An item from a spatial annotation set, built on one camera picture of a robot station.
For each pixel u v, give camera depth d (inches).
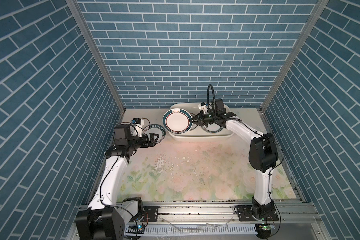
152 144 27.5
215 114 29.6
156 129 42.7
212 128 41.3
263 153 21.3
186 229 27.8
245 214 28.9
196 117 33.8
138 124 27.4
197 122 32.5
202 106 34.1
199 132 42.2
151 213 28.9
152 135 27.8
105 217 14.9
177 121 34.8
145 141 27.3
